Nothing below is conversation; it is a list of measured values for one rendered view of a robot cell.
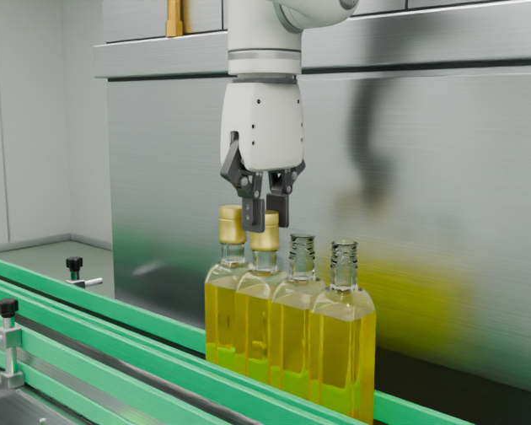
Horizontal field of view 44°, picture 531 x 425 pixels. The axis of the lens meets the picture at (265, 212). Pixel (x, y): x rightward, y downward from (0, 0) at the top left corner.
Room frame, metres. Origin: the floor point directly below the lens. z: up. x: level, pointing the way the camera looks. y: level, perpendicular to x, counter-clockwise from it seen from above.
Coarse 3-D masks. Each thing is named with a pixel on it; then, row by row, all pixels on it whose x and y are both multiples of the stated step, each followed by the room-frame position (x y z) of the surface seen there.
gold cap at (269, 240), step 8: (272, 216) 0.75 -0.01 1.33; (272, 224) 0.75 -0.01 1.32; (264, 232) 0.74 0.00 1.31; (272, 232) 0.75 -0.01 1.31; (256, 240) 0.75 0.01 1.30; (264, 240) 0.74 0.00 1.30; (272, 240) 0.75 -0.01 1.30; (256, 248) 0.75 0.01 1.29; (264, 248) 0.74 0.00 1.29; (272, 248) 0.75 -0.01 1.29
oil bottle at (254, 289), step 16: (256, 272) 0.75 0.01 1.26; (272, 272) 0.75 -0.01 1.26; (240, 288) 0.75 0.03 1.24; (256, 288) 0.73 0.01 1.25; (272, 288) 0.73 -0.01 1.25; (240, 304) 0.75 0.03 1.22; (256, 304) 0.73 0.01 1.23; (240, 320) 0.75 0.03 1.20; (256, 320) 0.73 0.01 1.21; (240, 336) 0.75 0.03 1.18; (256, 336) 0.73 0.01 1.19; (240, 352) 0.75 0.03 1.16; (256, 352) 0.73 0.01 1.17; (240, 368) 0.75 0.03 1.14; (256, 368) 0.73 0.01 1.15
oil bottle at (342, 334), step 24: (336, 288) 0.67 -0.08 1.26; (360, 288) 0.68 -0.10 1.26; (312, 312) 0.68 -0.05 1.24; (336, 312) 0.66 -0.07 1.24; (360, 312) 0.66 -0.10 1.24; (312, 336) 0.68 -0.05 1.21; (336, 336) 0.65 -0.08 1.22; (360, 336) 0.66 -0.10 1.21; (312, 360) 0.68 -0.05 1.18; (336, 360) 0.65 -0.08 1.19; (360, 360) 0.66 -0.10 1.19; (312, 384) 0.68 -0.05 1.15; (336, 384) 0.65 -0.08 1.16; (360, 384) 0.66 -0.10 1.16; (336, 408) 0.65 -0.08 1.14; (360, 408) 0.66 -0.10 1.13
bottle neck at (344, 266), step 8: (336, 240) 0.69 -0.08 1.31; (344, 240) 0.69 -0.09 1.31; (336, 248) 0.67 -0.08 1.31; (344, 248) 0.67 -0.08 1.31; (352, 248) 0.67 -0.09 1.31; (336, 256) 0.67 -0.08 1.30; (344, 256) 0.67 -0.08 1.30; (352, 256) 0.67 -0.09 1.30; (336, 264) 0.67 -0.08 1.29; (344, 264) 0.67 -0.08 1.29; (352, 264) 0.67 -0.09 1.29; (336, 272) 0.67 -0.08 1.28; (344, 272) 0.67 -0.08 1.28; (352, 272) 0.67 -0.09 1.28; (336, 280) 0.67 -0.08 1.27; (344, 280) 0.67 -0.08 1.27; (352, 280) 0.67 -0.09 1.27; (344, 288) 0.67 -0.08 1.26
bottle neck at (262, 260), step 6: (258, 252) 0.75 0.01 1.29; (264, 252) 0.75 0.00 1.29; (270, 252) 0.75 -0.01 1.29; (258, 258) 0.75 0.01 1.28; (264, 258) 0.75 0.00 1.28; (270, 258) 0.75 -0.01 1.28; (258, 264) 0.75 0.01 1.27; (264, 264) 0.75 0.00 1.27; (270, 264) 0.75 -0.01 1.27; (258, 270) 0.75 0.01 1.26; (264, 270) 0.75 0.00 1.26; (270, 270) 0.75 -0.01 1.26
